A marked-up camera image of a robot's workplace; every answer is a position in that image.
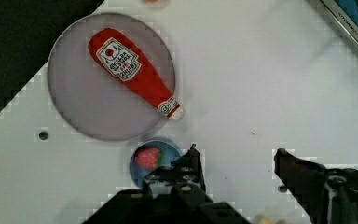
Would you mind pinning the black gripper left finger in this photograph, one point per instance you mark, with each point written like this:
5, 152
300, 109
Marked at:
186, 170

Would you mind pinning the red ketchup bottle toy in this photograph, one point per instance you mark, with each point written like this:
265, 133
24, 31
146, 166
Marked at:
123, 60

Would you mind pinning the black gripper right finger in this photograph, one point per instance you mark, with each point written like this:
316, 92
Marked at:
329, 196

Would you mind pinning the blue bowl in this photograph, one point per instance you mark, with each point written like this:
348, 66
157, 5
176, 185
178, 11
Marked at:
169, 153

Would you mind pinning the red strawberry toy in bowl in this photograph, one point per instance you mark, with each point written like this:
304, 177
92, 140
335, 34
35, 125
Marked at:
148, 157

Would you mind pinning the grey round plate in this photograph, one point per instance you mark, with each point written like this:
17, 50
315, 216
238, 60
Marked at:
90, 100

